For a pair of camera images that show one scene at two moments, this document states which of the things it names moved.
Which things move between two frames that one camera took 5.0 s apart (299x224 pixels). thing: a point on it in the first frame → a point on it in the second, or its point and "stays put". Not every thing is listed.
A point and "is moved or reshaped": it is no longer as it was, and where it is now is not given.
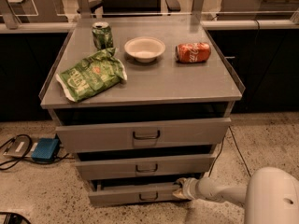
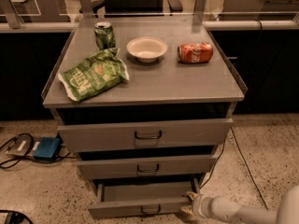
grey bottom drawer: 111,192 is moved or reshaped
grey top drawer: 146,133 stays put
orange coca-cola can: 192,52 stays put
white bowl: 145,49 stays put
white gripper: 188,189 → 199,204
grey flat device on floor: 21,147 stays put
